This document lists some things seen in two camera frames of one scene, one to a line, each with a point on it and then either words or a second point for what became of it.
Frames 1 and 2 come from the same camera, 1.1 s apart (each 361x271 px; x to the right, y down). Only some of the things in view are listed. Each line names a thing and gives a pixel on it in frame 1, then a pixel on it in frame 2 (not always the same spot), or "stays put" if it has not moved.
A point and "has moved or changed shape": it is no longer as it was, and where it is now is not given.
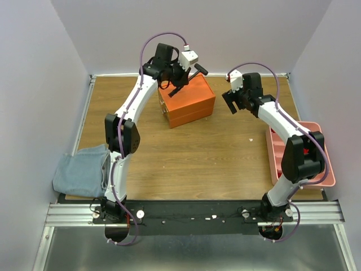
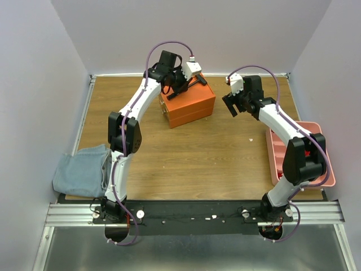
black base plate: (188, 218) stays put
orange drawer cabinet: (192, 103) stays put
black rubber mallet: (201, 70) has moved or changed shape
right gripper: (235, 97) stays put
